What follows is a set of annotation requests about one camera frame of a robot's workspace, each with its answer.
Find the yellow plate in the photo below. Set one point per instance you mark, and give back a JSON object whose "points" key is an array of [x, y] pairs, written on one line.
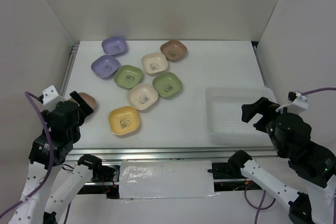
{"points": [[124, 120]]}

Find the green plate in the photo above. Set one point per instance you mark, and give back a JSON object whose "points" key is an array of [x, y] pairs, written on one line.
{"points": [[167, 84], [128, 76]]}

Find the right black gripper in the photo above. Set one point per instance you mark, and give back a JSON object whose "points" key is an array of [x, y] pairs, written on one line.
{"points": [[263, 105]]}

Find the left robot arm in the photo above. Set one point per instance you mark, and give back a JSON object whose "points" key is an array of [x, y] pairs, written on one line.
{"points": [[38, 204]]}

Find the beige plate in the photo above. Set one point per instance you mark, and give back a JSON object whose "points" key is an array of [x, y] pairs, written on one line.
{"points": [[154, 63], [142, 96]]}

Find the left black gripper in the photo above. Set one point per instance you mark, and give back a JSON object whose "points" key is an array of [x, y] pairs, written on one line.
{"points": [[84, 106]]}

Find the aluminium table rail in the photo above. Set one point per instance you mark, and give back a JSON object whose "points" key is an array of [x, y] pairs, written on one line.
{"points": [[114, 155]]}

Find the clear plastic bin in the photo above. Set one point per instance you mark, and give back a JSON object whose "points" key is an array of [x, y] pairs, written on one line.
{"points": [[223, 116]]}

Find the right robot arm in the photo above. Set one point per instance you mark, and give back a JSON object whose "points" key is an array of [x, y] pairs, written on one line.
{"points": [[313, 163]]}

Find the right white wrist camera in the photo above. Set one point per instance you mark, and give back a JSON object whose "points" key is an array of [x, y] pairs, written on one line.
{"points": [[297, 103]]}

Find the brown plate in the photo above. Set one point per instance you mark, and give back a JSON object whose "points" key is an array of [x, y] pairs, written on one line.
{"points": [[88, 99], [174, 50]]}

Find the white taped cover panel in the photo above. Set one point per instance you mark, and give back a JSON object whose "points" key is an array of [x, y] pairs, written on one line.
{"points": [[173, 179]]}

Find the purple plate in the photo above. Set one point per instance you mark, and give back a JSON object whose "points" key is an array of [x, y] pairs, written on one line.
{"points": [[105, 66], [114, 46]]}

